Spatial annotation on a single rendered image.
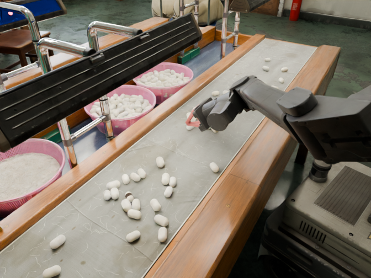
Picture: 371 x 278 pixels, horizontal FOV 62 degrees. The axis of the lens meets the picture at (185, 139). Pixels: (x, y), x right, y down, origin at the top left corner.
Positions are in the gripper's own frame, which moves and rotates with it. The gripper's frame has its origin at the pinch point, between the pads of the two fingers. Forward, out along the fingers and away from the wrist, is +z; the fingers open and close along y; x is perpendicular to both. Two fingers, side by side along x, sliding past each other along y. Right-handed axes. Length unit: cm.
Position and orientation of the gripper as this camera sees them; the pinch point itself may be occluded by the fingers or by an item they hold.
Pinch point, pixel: (188, 122)
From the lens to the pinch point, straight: 98.2
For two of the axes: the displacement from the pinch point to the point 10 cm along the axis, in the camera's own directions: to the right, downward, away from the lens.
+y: -5.0, 5.1, -7.0
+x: 5.5, 8.1, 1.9
